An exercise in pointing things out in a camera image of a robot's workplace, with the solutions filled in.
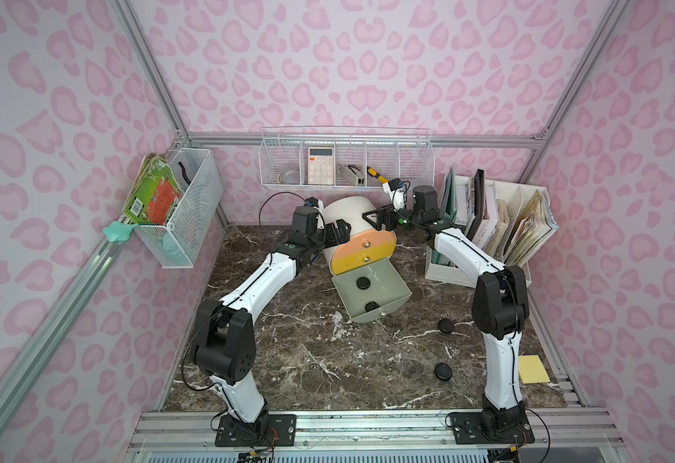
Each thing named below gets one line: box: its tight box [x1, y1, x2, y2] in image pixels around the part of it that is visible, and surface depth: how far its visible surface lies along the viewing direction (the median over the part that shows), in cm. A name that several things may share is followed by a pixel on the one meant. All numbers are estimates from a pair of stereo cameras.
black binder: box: [466, 168, 486, 241], surface depth 88 cm
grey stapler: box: [336, 163, 365, 187], surface depth 102 cm
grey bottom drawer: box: [331, 257, 413, 324], surface depth 97 cm
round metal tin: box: [276, 170, 300, 185], surface depth 99 cm
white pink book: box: [472, 183, 500, 250], surface depth 90 cm
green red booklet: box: [122, 153, 184, 226], surface depth 73 cm
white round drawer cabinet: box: [322, 195, 397, 276], surface depth 89 cm
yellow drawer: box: [330, 239, 397, 275], surface depth 95 cm
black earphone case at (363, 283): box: [355, 275, 372, 291], surface depth 102 cm
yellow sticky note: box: [518, 354, 551, 384], surface depth 84 cm
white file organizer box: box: [424, 174, 551, 289], surface depth 92 cm
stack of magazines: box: [485, 185, 560, 268], surface depth 94 cm
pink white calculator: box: [307, 146, 335, 186], surface depth 97 cm
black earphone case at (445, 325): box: [437, 318, 455, 333], surface depth 92 cm
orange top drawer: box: [331, 228, 397, 258], surface depth 87 cm
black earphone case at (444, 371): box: [434, 362, 453, 382], surface depth 83 cm
